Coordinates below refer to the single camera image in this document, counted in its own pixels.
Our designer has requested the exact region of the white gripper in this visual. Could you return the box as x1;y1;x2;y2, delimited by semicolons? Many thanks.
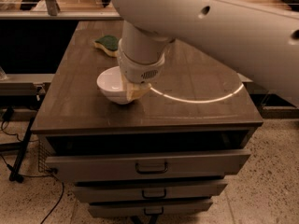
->
117;38;165;102

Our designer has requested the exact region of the white ceramic bowl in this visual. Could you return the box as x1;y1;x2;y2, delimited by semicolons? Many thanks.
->
96;66;133;105

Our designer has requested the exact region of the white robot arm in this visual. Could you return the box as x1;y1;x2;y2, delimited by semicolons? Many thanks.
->
112;0;299;105

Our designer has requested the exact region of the green yellow sponge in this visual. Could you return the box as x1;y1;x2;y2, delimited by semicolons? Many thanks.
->
93;35;119;57

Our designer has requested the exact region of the grey drawer cabinet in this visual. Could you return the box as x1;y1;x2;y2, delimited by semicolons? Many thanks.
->
30;19;264;219

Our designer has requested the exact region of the middle grey drawer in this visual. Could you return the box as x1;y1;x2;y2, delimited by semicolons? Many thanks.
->
73;180;227;203

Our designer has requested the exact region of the grey drawer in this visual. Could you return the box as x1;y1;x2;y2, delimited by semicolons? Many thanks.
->
46;149;250;182
73;180;227;203
88;198;213;217

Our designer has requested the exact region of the top grey drawer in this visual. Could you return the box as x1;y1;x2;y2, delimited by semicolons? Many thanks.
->
46;149;250;182

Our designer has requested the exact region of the bottom grey drawer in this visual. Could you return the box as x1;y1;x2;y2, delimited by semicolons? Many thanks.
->
88;198;213;217

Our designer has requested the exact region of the black stand leg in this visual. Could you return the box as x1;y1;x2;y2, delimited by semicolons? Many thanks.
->
9;119;34;183

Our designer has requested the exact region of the black floor cable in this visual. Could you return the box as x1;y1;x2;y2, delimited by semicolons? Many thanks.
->
0;121;65;224

